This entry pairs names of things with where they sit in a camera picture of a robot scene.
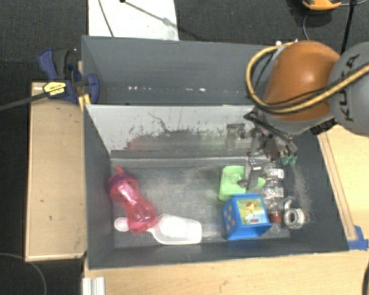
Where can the pale wood board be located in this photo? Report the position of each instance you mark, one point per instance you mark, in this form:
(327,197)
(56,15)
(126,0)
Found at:
(55,180)

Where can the blue toy cube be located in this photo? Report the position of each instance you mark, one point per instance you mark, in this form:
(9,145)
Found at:
(249,218)

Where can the grey metal bin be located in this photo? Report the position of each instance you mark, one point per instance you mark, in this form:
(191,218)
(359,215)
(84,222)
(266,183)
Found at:
(178,72)

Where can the pink plastic bottle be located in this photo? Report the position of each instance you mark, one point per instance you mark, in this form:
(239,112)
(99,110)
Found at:
(132,201)

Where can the clear plastic bottle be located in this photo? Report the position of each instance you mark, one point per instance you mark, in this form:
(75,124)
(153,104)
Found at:
(274,192)

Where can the white plastic scoop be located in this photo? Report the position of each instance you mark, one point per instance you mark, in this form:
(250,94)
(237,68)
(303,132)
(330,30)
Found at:
(178,230)

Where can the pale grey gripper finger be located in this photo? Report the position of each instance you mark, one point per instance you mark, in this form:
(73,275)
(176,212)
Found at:
(254,177)

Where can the green sponge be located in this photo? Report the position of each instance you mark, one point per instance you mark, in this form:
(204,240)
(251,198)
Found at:
(230,183)

